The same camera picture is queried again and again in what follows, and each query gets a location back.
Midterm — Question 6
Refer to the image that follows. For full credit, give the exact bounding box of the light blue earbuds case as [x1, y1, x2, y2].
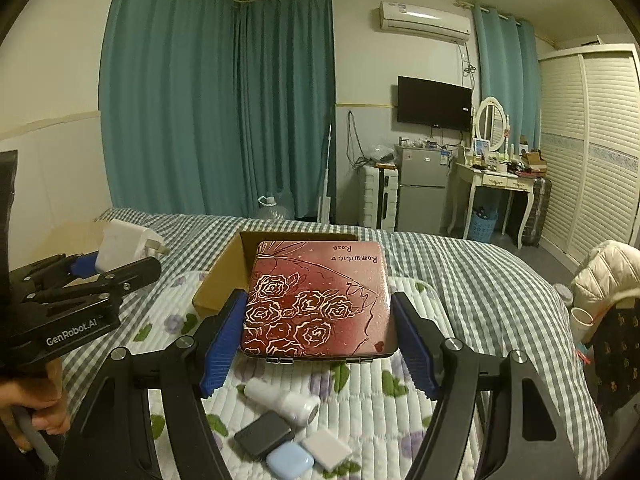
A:
[266, 441, 314, 480]

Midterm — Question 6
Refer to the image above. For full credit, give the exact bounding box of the blue plastic basket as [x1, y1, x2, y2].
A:
[468, 208, 498, 243]

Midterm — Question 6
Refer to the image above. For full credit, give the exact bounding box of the white wall plug adapter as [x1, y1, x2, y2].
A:
[96, 220, 170, 272]

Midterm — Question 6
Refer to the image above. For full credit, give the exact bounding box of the white stick vacuum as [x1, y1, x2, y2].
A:
[317, 125, 332, 224]

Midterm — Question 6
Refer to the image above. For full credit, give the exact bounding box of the narrow teal curtain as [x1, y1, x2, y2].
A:
[473, 6, 541, 148]

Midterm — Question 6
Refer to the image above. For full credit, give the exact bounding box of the white paper cup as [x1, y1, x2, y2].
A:
[570, 307, 596, 344]

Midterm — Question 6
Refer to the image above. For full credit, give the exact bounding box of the grey checkered bed sheet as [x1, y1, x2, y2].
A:
[63, 209, 610, 479]

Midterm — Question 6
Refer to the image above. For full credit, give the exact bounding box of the white cylindrical handheld device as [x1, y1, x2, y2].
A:
[244, 378, 320, 427]

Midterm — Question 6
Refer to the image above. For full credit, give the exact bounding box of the black wall television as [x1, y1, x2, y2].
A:
[397, 76, 472, 132]

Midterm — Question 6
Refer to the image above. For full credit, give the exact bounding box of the white louvered wardrobe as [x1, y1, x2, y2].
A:
[539, 44, 639, 263]

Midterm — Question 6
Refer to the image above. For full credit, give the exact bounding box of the white square charger block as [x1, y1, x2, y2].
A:
[300, 428, 352, 471]

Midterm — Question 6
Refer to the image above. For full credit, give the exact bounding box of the large teal curtain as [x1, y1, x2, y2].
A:
[99, 0, 335, 218]

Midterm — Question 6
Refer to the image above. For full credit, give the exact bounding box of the dark patterned bag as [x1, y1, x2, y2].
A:
[591, 298, 639, 416]

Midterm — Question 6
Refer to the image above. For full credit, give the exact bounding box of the person's left hand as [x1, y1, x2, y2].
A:
[0, 359, 70, 453]

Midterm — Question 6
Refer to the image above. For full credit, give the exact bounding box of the white oval vanity mirror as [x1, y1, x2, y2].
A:
[473, 96, 509, 152]

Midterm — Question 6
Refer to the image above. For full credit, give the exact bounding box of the brown cardboard box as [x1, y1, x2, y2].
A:
[192, 231, 358, 318]

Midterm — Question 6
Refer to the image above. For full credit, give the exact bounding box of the white ribbed suitcase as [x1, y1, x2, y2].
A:
[358, 164, 399, 231]

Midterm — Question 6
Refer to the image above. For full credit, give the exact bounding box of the white dressing table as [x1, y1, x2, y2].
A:
[447, 162, 535, 249]

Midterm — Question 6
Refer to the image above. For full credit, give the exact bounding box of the red rose tin case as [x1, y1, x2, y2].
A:
[241, 240, 398, 361]

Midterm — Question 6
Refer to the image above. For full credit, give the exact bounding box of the dark patterned suitcase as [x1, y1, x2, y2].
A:
[522, 177, 552, 247]

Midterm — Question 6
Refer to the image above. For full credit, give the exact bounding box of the cream puffy jacket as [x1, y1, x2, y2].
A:
[570, 240, 640, 315]

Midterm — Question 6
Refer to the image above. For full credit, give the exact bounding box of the clear water jug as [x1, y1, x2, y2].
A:
[256, 195, 292, 221]

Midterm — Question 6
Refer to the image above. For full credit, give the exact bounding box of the silver small refrigerator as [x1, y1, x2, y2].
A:
[396, 146, 449, 234]

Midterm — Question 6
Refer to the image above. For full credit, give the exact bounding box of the white air conditioner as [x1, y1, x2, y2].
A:
[378, 1, 471, 44]

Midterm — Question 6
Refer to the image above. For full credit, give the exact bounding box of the black rectangular case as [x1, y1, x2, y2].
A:
[233, 411, 295, 460]

